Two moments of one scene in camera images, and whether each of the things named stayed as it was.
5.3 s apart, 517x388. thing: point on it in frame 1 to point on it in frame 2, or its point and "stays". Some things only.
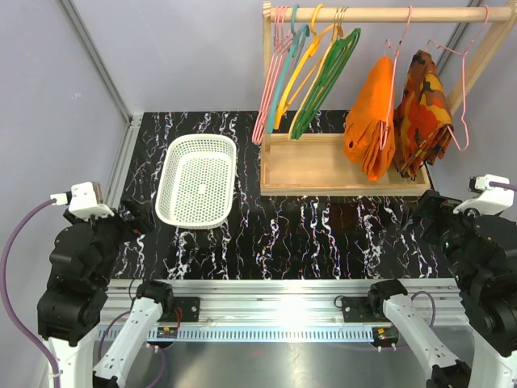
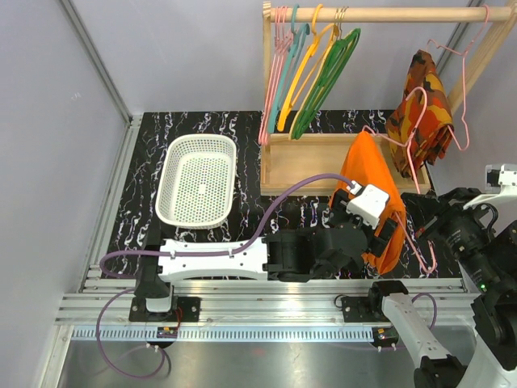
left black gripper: (140, 222) to (376, 241)
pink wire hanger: (384, 128) to (408, 143)
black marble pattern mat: (269, 237) stays
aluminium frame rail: (276, 309) stays
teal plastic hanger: (299, 35) stays
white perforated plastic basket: (197, 187) stays
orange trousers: (369, 134) to (366, 162)
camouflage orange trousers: (422, 121) stays
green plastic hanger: (339, 55) stays
